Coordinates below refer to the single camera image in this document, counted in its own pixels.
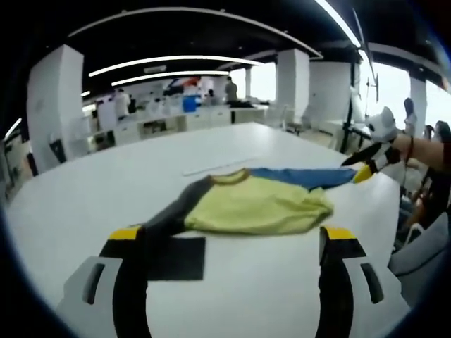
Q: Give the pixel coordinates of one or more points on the person's right hand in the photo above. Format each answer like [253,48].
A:
[401,149]

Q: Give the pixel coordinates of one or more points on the white cabinet counter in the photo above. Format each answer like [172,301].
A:
[204,119]

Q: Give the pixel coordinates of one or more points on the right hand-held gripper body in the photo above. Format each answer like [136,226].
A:
[382,125]

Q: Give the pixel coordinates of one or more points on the dark cloth pile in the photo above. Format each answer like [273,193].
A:
[241,104]

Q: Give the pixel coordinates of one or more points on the yellow blue grey garment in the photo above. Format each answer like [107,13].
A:
[253,204]

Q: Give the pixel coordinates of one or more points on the straight ceiling light strip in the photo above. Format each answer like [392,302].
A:
[338,22]

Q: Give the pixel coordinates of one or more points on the blue box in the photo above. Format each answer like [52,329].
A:
[191,104]

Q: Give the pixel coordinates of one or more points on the white office chair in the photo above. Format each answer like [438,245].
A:
[290,121]

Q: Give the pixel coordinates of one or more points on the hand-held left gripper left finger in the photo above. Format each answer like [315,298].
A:
[130,306]

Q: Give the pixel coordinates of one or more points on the long curved ceiling light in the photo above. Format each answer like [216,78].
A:
[158,59]

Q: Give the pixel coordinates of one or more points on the ceiling air vent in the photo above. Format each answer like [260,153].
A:
[155,69]

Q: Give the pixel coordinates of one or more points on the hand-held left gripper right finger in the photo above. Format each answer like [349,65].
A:
[338,299]

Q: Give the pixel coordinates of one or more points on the black bin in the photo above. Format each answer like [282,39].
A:
[58,151]

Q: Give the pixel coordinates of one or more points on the short curved ceiling light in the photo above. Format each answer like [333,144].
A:
[169,74]

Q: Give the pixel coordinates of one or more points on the black tripod stand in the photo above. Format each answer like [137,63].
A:
[351,112]

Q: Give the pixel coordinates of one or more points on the white square pillar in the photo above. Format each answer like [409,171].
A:
[292,84]
[53,105]

